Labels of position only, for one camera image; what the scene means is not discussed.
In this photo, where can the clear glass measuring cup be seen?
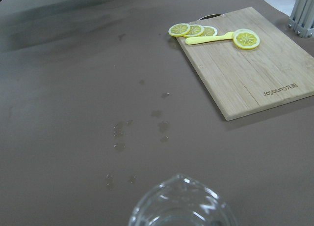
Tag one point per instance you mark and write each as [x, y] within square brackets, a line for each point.
[182, 201]

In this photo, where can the lemon slice outer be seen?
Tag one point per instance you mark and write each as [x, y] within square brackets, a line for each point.
[179, 30]

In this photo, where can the lemon slice middle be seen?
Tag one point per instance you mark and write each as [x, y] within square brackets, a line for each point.
[195, 31]

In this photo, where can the lemon slice on spoon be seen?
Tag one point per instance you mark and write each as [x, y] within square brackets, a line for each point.
[246, 39]

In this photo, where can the wooden cutting board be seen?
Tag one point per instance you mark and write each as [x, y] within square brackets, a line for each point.
[243, 82]

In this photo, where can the aluminium frame post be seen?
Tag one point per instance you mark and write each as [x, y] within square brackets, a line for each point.
[301, 20]

